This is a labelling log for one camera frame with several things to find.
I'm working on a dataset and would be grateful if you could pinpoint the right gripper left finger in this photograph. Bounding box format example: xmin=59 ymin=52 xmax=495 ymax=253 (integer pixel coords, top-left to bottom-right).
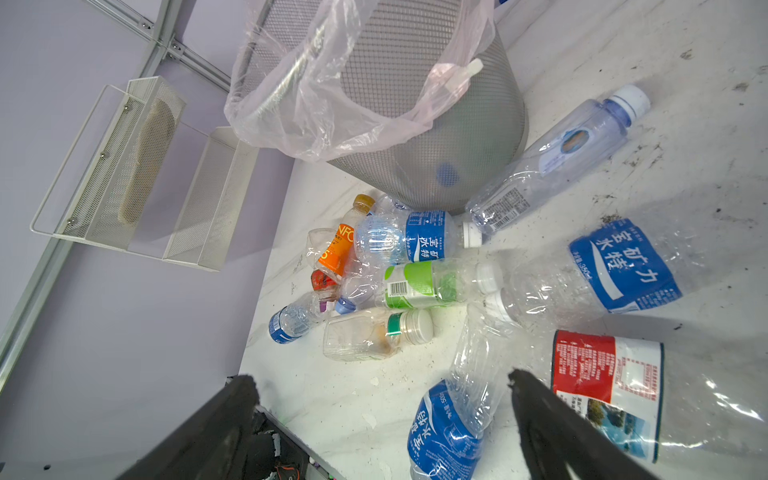
xmin=119 ymin=375 xmax=259 ymax=479

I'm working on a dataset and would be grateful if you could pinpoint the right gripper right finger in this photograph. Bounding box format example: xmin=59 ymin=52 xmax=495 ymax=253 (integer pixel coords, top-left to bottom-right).
xmin=508 ymin=369 xmax=654 ymax=479

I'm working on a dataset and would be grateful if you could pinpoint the red label clear bottle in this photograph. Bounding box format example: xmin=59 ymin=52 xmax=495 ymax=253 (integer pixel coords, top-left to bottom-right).
xmin=549 ymin=330 xmax=767 ymax=476

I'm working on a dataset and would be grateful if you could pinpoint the clear jar white lid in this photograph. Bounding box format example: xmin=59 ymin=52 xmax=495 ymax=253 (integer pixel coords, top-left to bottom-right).
xmin=322 ymin=308 xmax=434 ymax=362

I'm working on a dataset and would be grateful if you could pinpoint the grey mesh waste bin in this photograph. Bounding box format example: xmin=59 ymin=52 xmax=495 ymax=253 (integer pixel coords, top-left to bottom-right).
xmin=239 ymin=0 xmax=530 ymax=216

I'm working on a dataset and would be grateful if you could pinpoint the clear plastic bin liner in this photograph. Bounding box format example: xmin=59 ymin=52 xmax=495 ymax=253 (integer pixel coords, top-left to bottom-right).
xmin=224 ymin=1 xmax=495 ymax=162

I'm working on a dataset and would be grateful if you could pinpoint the small bottle purple cap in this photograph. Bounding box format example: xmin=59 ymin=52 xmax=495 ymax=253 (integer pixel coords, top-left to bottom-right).
xmin=269 ymin=291 xmax=335 ymax=344

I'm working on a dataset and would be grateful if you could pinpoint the blue label bottle right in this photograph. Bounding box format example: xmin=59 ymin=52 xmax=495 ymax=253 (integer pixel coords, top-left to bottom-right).
xmin=483 ymin=212 xmax=713 ymax=327

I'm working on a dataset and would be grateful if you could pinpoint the green label clear bottle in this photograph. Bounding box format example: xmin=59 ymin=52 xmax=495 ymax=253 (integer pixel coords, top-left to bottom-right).
xmin=350 ymin=258 xmax=504 ymax=311

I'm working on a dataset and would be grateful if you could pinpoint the white mesh lower shelf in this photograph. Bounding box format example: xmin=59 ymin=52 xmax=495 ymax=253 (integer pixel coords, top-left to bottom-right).
xmin=162 ymin=127 xmax=259 ymax=271

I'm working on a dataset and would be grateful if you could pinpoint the orange label juice bottle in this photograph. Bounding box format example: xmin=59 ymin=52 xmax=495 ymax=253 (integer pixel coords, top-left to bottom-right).
xmin=317 ymin=194 xmax=375 ymax=284

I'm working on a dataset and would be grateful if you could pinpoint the beige cloth in shelf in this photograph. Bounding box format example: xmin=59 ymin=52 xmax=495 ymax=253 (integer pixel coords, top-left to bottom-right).
xmin=118 ymin=99 xmax=176 ymax=225

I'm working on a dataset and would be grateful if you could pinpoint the clear bottle white cap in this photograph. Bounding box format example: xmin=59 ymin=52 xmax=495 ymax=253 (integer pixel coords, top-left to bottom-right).
xmin=466 ymin=84 xmax=651 ymax=236

